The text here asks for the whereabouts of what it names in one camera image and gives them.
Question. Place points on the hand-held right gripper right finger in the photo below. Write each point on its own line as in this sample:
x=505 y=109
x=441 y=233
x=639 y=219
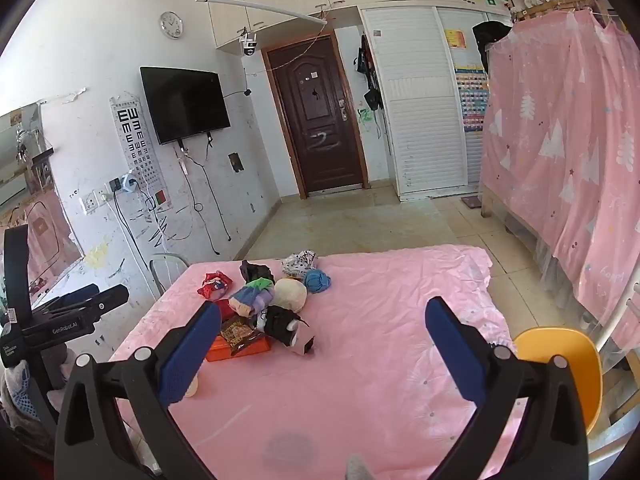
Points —
x=455 y=355

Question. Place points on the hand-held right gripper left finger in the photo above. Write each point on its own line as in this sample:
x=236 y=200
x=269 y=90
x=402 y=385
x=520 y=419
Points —
x=186 y=355

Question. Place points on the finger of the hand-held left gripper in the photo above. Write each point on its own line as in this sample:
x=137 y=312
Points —
x=112 y=297
x=80 y=294

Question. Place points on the orange box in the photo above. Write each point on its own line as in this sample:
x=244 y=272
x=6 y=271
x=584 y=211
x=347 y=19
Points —
x=220 y=353

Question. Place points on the brown snack packet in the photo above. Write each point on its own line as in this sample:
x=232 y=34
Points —
x=240 y=332

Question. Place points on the red snack packet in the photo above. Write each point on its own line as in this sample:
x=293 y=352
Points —
x=214 y=285

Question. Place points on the multicoloured sock bundle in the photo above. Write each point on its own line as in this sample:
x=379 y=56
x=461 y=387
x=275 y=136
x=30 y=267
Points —
x=250 y=297

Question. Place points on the black cloth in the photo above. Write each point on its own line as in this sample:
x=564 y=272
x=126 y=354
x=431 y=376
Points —
x=280 y=325

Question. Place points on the black sock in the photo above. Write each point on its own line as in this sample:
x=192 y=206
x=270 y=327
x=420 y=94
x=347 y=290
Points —
x=255 y=272

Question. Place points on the small white box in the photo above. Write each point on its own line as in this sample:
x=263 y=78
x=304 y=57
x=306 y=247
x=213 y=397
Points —
x=300 y=344

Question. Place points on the cream sock ball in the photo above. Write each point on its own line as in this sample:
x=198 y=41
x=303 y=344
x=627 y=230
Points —
x=291 y=295

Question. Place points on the white printed cloth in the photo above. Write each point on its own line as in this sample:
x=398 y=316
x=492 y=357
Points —
x=300 y=262

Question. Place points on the blue yarn ball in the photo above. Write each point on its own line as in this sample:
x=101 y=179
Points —
x=317 y=281

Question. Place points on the white blue dotted sock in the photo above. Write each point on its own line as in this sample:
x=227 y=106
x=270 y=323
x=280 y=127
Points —
x=20 y=395

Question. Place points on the white plastic chair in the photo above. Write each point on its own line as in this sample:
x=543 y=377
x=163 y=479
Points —
x=170 y=260

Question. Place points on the yellow chair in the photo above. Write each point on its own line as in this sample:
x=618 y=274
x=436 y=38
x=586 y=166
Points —
x=560 y=360

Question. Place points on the pink bed sheet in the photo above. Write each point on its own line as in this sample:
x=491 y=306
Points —
x=350 y=385

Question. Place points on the white charger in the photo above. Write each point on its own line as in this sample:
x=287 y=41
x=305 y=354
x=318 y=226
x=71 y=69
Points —
x=130 y=184

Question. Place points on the eye chart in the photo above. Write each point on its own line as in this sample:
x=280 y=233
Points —
x=137 y=150

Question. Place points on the floor scale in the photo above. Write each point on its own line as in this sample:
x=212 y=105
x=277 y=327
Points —
x=471 y=201

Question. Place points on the pink tree print curtain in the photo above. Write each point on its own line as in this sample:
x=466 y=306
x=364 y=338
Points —
x=560 y=160

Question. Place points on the white louvered wardrobe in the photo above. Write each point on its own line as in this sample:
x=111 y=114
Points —
x=420 y=110

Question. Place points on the colourful chart poster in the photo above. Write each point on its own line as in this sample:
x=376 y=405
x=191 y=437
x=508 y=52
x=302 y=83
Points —
x=472 y=100

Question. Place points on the brown door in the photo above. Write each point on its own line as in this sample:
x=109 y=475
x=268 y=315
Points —
x=317 y=120

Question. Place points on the black hanging bags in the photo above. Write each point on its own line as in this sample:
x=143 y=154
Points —
x=370 y=75

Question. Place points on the yellow poster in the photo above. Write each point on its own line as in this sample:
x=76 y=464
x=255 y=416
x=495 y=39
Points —
x=455 y=39

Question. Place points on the black hanging clothing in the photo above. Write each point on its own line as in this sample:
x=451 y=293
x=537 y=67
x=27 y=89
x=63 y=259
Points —
x=487 y=40

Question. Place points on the white pipe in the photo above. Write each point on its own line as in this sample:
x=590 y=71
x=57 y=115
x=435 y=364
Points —
x=260 y=5

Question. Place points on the white wall socket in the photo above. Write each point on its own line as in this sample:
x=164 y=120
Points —
x=90 y=203

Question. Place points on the wall mirror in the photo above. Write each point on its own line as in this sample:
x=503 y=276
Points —
x=30 y=200

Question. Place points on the wooden bed frame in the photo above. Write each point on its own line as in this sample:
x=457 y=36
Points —
x=490 y=205

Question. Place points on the dark wall box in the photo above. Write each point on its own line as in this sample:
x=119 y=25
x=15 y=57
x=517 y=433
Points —
x=236 y=162

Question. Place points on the black wall television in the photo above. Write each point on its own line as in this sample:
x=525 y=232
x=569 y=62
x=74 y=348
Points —
x=185 y=105

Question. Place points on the round wall clock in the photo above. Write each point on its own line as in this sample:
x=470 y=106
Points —
x=171 y=25

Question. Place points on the white security camera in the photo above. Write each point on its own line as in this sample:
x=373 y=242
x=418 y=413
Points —
x=248 y=45

